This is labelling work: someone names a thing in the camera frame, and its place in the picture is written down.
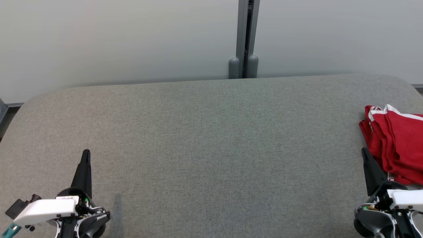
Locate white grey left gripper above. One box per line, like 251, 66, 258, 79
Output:
13, 149, 111, 238

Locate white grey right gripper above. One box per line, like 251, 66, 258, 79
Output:
354, 147, 423, 238

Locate grey rounded post cap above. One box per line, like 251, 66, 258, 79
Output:
247, 55, 259, 78
229, 58, 240, 79

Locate red white basketball shorts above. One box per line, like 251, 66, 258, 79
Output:
365, 104, 423, 184

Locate grey partition post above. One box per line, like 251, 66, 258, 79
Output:
236, 0, 260, 79

